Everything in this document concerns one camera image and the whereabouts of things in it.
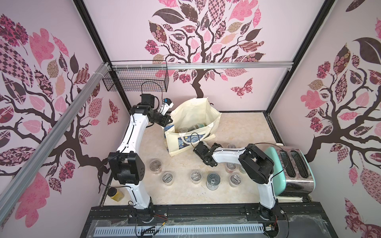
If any white slotted cable duct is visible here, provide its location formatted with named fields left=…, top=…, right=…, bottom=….
left=93, top=224, right=264, bottom=238

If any yellow jar near base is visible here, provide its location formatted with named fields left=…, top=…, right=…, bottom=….
left=107, top=187, right=125, bottom=202

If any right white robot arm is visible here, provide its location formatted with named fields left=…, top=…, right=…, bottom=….
left=193, top=141, right=276, bottom=210

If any black wire wall basket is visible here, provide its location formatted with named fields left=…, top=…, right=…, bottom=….
left=103, top=59, right=169, bottom=92

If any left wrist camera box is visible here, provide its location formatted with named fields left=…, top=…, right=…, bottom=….
left=159, top=98, right=174, bottom=115

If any aluminium rail back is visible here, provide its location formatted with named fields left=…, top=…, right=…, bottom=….
left=112, top=61, right=294, bottom=70

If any aluminium rail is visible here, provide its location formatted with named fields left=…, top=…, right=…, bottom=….
left=112, top=61, right=294, bottom=70
left=1, top=62, right=110, bottom=222

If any aluminium rail left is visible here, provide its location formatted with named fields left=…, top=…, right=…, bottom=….
left=1, top=62, right=110, bottom=222

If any mint green chrome toaster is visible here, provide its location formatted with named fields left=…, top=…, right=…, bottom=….
left=265, top=146, right=316, bottom=203

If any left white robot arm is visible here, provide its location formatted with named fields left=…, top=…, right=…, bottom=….
left=107, top=94, right=173, bottom=210

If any cream canvas tote bag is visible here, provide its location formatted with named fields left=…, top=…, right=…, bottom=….
left=163, top=98, right=222, bottom=157

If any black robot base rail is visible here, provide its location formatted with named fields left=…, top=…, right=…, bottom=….
left=81, top=202, right=337, bottom=238

